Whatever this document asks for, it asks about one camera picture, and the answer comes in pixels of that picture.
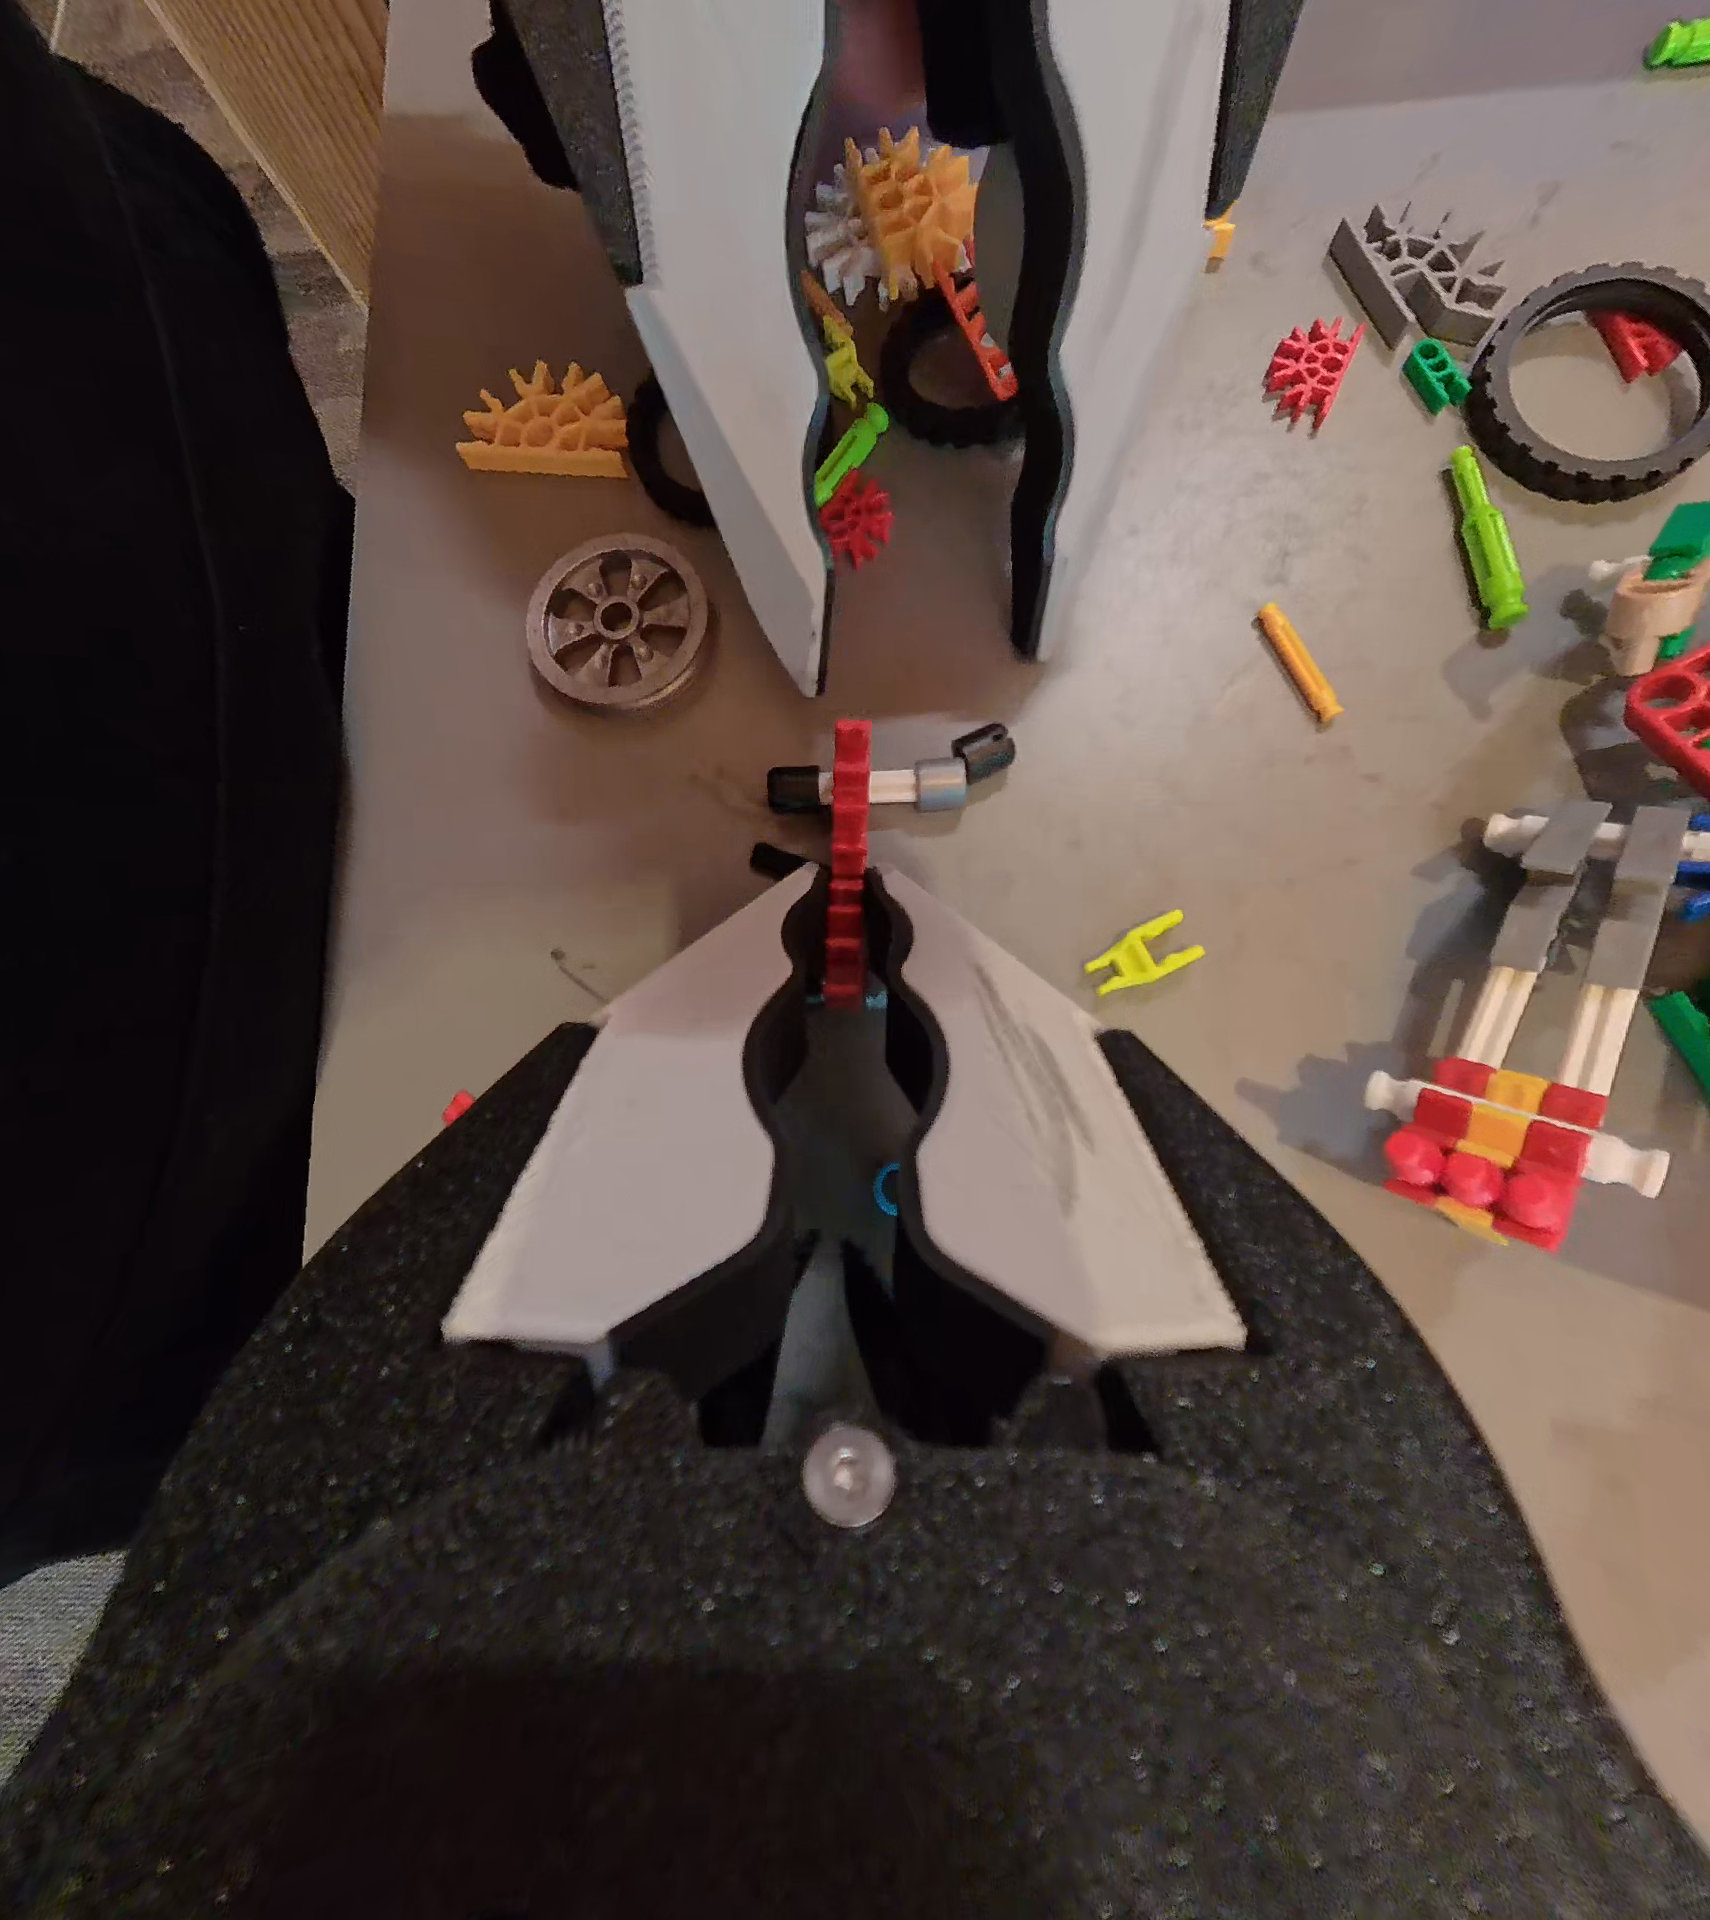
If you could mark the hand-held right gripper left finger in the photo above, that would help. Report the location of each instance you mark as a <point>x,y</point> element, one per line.
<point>646,1186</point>

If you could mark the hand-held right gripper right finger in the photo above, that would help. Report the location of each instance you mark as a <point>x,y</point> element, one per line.
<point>1065,1186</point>

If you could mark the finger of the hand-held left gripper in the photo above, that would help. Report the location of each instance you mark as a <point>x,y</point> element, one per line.
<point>720,299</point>
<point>1140,224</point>

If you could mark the red connector rod assembly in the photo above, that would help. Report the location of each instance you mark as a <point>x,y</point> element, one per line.
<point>842,810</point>

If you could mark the black end cap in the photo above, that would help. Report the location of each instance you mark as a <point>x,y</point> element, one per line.
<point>985,745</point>

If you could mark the yellow fan connector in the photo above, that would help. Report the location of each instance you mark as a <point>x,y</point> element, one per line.
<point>915,204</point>
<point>548,427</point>
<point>1221,233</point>

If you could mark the orange short rod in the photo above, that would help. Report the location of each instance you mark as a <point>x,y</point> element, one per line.
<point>825,309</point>
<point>1297,660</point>

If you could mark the white snowflake connector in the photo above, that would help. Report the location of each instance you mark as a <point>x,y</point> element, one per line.
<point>836,209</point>

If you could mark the black rubber tire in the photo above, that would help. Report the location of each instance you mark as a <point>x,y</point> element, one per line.
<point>931,427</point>
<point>652,449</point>
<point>1501,405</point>

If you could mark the orange ladder piece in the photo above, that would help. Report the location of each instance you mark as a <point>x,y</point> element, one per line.
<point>978,335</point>

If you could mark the red fan connector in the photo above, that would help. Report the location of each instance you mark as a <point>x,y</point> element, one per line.
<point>1315,366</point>

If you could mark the red snowflake connector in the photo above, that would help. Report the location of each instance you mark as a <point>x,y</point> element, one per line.
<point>856,517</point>

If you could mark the wooden cabinet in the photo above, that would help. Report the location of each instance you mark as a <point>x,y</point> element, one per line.
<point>301,134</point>

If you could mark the grey fan connector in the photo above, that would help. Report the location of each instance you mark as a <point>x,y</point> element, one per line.
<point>1418,279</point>

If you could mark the green clip connector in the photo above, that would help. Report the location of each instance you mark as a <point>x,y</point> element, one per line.
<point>1437,372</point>

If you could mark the grey spoked wheel hub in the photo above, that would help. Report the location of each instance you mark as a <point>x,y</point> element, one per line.
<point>570,645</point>

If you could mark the multicolour construction toy model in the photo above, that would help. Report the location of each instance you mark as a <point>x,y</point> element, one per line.
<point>1516,1141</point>

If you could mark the small red connector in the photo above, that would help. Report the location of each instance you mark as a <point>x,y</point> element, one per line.
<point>1637,342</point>

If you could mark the person's black clothing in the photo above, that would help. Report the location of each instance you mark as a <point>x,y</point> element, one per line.
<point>106,750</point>

